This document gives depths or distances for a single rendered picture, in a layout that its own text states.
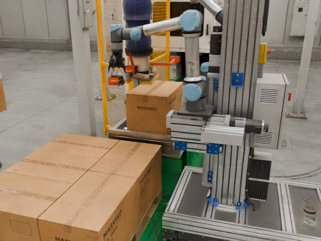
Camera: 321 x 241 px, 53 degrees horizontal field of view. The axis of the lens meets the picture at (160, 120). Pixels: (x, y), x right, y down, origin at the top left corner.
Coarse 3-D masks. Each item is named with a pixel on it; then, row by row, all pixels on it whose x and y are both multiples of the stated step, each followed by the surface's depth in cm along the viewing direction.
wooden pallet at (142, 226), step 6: (156, 198) 285; (150, 204) 266; (156, 204) 287; (150, 210) 278; (144, 216) 253; (150, 216) 271; (144, 222) 263; (138, 228) 241; (144, 228) 256; (138, 234) 242; (132, 240) 239; (138, 240) 244
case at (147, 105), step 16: (128, 96) 290; (144, 96) 286; (160, 96) 282; (176, 96) 311; (128, 112) 296; (144, 112) 291; (160, 112) 286; (128, 128) 301; (144, 128) 296; (160, 128) 291
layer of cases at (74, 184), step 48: (48, 144) 283; (96, 144) 283; (144, 144) 283; (0, 192) 211; (48, 192) 211; (96, 192) 211; (144, 192) 247; (0, 240) 202; (48, 240) 189; (96, 240) 177
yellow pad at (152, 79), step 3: (150, 72) 274; (156, 75) 278; (159, 75) 282; (150, 78) 263; (153, 78) 265; (156, 78) 271; (141, 81) 256; (144, 81) 256; (147, 81) 256; (150, 81) 256; (153, 81) 260; (144, 84) 255; (147, 84) 254; (150, 84) 254
